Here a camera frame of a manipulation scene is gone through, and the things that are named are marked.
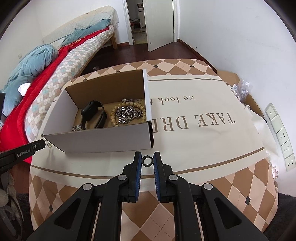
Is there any beige checkered tablecloth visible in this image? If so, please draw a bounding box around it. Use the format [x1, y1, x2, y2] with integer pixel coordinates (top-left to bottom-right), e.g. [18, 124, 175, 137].
[29, 63, 278, 231]

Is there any blue quilt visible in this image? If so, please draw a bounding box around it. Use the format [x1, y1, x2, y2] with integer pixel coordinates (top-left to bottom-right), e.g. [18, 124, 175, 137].
[1, 19, 111, 118]

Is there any wooden bead bracelet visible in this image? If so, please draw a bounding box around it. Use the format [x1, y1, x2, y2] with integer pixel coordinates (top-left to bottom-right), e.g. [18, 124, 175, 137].
[110, 100, 147, 128]

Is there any white headboard pillow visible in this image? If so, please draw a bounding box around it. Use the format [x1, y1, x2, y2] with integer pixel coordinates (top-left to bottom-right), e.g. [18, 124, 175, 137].
[43, 6, 119, 47]

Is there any white cloth pile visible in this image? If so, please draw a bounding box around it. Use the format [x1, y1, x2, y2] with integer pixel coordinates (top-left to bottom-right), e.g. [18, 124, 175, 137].
[226, 83, 280, 179]

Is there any black ring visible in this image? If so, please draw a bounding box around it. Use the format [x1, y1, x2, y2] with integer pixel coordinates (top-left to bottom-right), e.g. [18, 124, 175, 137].
[141, 155, 154, 167]

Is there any thick silver chain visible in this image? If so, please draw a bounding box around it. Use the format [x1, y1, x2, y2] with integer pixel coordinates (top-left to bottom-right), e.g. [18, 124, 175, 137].
[115, 98, 144, 125]

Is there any black smart watch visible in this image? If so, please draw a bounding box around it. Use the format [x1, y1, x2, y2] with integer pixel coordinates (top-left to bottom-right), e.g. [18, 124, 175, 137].
[81, 100, 107, 130]

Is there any white cardboard box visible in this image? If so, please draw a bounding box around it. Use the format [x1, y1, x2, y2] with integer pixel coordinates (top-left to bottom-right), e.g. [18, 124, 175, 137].
[41, 70, 154, 153]

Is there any dark fuzzy rug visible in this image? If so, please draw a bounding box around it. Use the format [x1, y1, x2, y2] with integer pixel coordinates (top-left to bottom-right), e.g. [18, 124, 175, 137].
[263, 193, 296, 240]

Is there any dark phone on bed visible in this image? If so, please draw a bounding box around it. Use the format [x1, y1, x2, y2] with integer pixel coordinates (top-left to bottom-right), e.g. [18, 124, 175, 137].
[0, 92, 6, 116]

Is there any white paper on bed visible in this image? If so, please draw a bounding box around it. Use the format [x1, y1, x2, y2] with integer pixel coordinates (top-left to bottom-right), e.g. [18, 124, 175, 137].
[18, 82, 31, 97]

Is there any checkered bed sheet mattress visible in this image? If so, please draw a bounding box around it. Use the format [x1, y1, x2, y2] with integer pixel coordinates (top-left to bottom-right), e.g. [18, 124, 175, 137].
[23, 25, 114, 142]

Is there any plush toy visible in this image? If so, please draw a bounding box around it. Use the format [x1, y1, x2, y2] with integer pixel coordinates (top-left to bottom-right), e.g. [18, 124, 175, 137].
[1, 172, 17, 207]

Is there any white door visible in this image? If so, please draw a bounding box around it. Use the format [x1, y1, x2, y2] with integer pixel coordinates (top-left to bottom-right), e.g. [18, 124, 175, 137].
[143, 0, 174, 52]

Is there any brown cardboard box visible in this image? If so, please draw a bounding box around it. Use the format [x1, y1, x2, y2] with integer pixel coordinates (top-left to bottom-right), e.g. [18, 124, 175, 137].
[217, 70, 264, 118]

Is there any red blanket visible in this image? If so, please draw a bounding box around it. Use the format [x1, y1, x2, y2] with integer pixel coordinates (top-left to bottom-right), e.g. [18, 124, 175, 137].
[0, 27, 110, 164]

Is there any white power strip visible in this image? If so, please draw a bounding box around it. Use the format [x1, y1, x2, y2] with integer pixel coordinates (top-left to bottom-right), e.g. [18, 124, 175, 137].
[265, 103, 295, 171]

